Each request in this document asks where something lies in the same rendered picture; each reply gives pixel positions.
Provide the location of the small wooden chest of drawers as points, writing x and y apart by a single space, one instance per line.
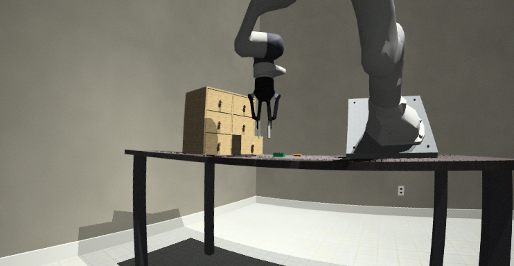
195 120

